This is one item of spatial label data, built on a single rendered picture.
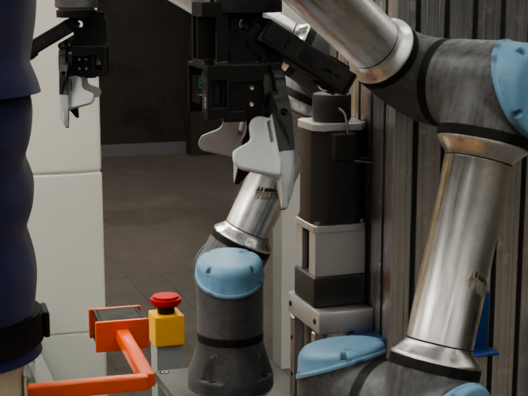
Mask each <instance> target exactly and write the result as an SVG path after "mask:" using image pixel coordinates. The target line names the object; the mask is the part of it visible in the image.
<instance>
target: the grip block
mask: <svg viewBox="0 0 528 396"><path fill-rule="evenodd" d="M88 314H89V337H90V338H91V339H92V338H94V340H95V343H96V352H97V353H100V352H109V351H118V350H121V349H120V347H119V344H118V343H117V341H116V331H117V330H119V329H129V331H130V333H131V335H132V336H133V337H134V339H135V341H136V343H137V344H138V346H139V347H140V349H144V348H149V318H148V317H143V315H142V314H141V307H140V305H131V306H112V307H101V308H92V309H88Z"/></svg>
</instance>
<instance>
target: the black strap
mask: <svg viewBox="0 0 528 396"><path fill-rule="evenodd" d="M44 336H45V337H46V338H47V337H50V313H49V311H48V309H47V306H46V304H45V303H44V302H42V303H39V302H37V301H36V300H35V308H34V312H33V314H32V315H31V316H30V317H27V318H25V319H23V320H22V321H20V322H18V323H16V324H13V325H11V326H9V327H5V328H0V362H3V361H8V360H10V359H13V358H17V357H19V356H21V355H23V354H26V353H27V352H29V351H31V350H33V349H34V348H36V347H37V346H38V345H39V344H40V343H41V342H42V340H43V338H44Z"/></svg>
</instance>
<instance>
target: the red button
mask: <svg viewBox="0 0 528 396"><path fill-rule="evenodd" d="M181 302H182V297H181V296H180V295H178V294H177V293H174V292H168V291H165V292H159V293H156V294H154V295H153V296H152V297H151V298H150V303H151V304H152V305H153V306H154V307H157V313H158V314H162V315H169V314H174V308H175V307H176V306H178V305H179V304H180V303H181Z"/></svg>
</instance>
